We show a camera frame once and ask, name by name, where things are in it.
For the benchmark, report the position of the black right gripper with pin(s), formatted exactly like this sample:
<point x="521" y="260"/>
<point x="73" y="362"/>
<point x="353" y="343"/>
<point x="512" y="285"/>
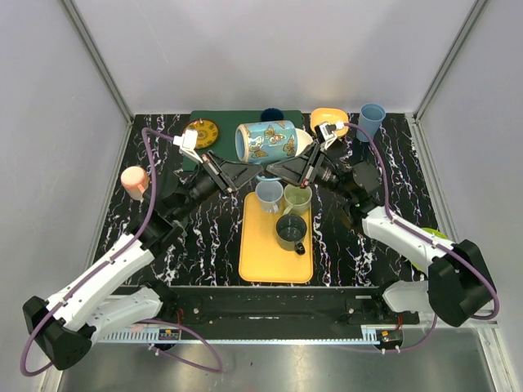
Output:
<point x="295" y="171"/>

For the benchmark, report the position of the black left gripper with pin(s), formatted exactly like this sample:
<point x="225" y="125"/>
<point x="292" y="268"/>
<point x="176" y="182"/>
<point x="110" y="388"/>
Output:
<point x="216" y="172"/>

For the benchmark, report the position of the pale green mug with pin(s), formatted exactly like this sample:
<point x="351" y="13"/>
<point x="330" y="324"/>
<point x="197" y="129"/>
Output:
<point x="297" y="200"/>

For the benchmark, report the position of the light grey-blue mug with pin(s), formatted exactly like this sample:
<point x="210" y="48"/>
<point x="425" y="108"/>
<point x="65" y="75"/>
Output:
<point x="269" y="194"/>

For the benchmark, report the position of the blue butterfly mug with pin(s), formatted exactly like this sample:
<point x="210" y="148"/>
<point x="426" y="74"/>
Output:
<point x="265" y="142"/>

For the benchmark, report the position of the dark grey mug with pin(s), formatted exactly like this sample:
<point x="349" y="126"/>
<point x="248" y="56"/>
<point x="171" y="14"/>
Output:
<point x="290" y="231"/>

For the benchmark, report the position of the pink mug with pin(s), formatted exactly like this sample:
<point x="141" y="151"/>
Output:
<point x="135" y="181"/>

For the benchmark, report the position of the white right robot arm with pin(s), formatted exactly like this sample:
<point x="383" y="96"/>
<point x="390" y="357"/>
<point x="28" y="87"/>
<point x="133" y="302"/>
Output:
<point x="457" y="283"/>

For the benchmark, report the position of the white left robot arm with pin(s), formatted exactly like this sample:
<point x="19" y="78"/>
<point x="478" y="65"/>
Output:
<point x="67" y="324"/>

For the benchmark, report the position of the navy blue mug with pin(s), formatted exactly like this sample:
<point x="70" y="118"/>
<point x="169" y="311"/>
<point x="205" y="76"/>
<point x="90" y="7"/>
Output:
<point x="271" y="114"/>

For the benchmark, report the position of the white bowl patterned rim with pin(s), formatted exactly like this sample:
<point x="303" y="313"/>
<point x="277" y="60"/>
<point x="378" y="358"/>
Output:
<point x="303" y="139"/>

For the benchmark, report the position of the yellow patterned saucer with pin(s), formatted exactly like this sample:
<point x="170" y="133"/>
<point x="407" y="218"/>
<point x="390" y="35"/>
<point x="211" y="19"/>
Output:
<point x="208" y="132"/>

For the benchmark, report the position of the yellow square dish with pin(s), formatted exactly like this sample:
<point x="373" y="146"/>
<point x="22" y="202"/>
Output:
<point x="329" y="115"/>

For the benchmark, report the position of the orange plastic tray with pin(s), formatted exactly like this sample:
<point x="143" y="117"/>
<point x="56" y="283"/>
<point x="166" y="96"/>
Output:
<point x="261" y="258"/>

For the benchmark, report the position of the light blue plastic cup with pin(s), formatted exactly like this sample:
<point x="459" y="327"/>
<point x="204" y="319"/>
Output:
<point x="371" y="117"/>

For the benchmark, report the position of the lime green plate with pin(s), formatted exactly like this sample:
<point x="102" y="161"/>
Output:
<point x="425" y="247"/>

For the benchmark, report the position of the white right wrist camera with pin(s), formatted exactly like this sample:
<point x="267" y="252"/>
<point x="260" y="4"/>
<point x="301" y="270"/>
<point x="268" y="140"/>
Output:
<point x="328" y="133"/>

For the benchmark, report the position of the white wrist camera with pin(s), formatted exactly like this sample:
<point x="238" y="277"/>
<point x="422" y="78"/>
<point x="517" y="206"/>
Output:
<point x="186" y="144"/>
<point x="328" y="133"/>

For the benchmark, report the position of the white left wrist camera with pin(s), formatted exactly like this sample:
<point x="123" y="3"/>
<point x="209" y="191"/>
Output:
<point x="186" y="144"/>

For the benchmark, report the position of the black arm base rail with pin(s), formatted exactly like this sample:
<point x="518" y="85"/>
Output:
<point x="285" y="314"/>

